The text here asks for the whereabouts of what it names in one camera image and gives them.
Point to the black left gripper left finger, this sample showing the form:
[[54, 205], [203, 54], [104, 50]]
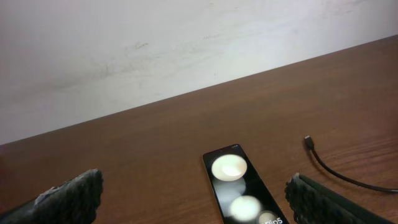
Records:
[[73, 202]]

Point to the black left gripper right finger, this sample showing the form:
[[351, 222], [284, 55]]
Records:
[[313, 203]]

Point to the black and cream flip phone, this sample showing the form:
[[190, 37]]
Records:
[[241, 195]]

